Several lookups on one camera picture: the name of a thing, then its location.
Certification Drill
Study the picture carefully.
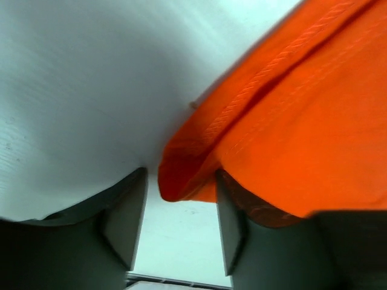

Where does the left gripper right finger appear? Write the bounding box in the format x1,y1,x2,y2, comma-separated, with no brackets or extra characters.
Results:
216,170,386,289

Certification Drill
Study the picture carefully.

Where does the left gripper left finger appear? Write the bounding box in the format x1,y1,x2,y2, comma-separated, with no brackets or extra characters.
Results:
1,167,148,289

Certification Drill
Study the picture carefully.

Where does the orange t-shirt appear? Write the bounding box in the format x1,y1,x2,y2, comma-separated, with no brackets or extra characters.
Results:
158,1,386,218

